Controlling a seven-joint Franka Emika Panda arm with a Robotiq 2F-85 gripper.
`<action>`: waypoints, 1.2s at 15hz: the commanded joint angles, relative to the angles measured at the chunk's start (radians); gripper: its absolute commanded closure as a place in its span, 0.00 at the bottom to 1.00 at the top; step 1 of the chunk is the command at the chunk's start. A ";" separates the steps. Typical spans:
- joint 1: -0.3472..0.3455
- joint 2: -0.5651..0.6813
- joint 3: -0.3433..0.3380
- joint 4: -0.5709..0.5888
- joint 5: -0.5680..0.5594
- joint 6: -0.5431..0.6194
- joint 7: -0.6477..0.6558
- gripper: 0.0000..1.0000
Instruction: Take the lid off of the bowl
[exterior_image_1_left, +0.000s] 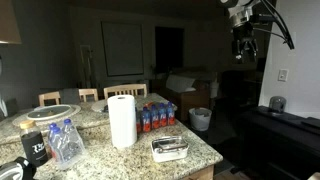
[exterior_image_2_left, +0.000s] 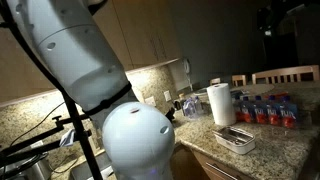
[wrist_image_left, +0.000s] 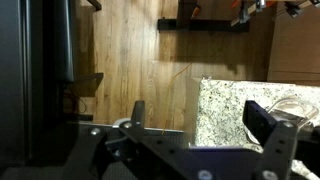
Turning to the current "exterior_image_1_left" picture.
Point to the wooden chair middle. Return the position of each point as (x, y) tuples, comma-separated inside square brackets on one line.
[(84, 93)]

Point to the wooden chair left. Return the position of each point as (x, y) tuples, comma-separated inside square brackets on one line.
[(49, 96)]

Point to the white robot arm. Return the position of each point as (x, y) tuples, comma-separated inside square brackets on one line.
[(240, 12)]

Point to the black round object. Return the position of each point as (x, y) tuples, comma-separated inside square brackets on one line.
[(19, 169)]

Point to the clear water bottle pack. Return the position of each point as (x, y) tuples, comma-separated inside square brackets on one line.
[(66, 145)]

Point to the white wall switch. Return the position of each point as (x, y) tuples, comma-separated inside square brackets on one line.
[(283, 75)]

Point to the black stove top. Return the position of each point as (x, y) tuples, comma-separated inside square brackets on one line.
[(302, 132)]

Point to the white paper towel roll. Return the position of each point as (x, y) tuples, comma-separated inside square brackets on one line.
[(122, 118)]

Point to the white trash bin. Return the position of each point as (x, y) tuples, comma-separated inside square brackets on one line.
[(200, 118)]

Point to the fiji water bottle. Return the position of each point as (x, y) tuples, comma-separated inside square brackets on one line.
[(170, 114), (154, 116), (162, 115), (146, 119), (138, 121)]

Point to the wooden chair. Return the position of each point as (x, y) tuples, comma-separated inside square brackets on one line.
[(49, 96), (84, 93), (127, 89)]

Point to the wooden chair right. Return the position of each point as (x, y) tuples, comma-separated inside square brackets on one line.
[(127, 89)]

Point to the dark bottle cork lid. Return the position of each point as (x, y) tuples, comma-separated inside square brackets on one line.
[(33, 143)]

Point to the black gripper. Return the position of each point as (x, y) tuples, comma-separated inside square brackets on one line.
[(244, 45)]

